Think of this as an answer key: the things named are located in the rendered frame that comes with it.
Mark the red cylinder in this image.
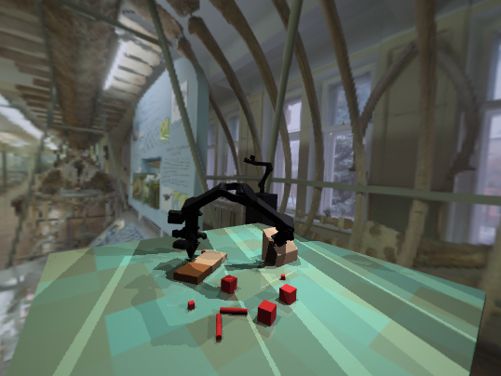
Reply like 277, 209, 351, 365
220, 307, 248, 315
216, 314, 222, 341

